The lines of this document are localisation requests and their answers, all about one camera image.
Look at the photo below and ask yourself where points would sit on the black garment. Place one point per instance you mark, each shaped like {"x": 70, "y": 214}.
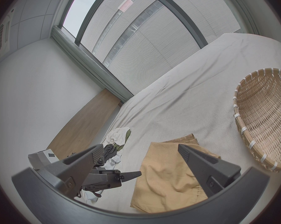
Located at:
{"x": 110, "y": 152}

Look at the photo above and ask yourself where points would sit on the window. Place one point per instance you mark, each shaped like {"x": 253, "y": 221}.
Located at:
{"x": 154, "y": 43}

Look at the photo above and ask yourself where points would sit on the white garment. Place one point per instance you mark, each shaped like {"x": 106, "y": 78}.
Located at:
{"x": 116, "y": 135}

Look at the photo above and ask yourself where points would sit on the pale grey garment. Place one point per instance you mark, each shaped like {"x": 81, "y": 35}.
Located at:
{"x": 112, "y": 162}

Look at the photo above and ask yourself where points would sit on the white ceiling air conditioner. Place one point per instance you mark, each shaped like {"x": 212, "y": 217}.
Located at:
{"x": 0, "y": 38}

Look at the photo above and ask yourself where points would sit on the round woven basket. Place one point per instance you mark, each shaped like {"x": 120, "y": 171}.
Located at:
{"x": 259, "y": 115}

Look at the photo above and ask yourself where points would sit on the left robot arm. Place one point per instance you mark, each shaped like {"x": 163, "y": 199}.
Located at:
{"x": 42, "y": 159}

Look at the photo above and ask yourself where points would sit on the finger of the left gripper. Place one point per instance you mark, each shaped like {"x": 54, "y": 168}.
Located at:
{"x": 131, "y": 176}

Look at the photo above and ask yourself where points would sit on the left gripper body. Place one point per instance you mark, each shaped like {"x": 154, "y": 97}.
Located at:
{"x": 107, "y": 181}

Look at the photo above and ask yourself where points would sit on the bed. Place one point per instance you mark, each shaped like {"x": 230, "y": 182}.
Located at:
{"x": 189, "y": 90}

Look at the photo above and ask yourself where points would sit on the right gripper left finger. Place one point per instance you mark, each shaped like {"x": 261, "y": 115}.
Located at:
{"x": 77, "y": 169}

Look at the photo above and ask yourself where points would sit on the green garment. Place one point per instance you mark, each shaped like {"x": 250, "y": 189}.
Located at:
{"x": 127, "y": 136}

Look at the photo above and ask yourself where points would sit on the grey-green curtain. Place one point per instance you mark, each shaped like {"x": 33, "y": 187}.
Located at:
{"x": 245, "y": 8}
{"x": 91, "y": 64}

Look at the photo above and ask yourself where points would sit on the tan shorts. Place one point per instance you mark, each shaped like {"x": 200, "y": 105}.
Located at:
{"x": 166, "y": 176}

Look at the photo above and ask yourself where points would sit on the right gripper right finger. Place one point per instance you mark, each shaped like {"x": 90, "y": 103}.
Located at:
{"x": 210, "y": 171}

